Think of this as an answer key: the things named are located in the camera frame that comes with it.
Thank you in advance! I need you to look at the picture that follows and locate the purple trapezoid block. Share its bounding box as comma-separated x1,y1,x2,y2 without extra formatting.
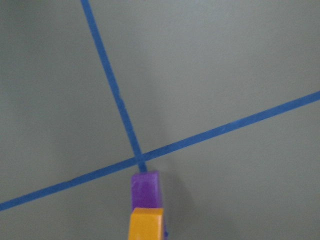
131,171,168,240

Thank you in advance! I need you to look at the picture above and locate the orange trapezoid block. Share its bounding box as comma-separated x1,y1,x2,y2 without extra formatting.
128,207,165,240

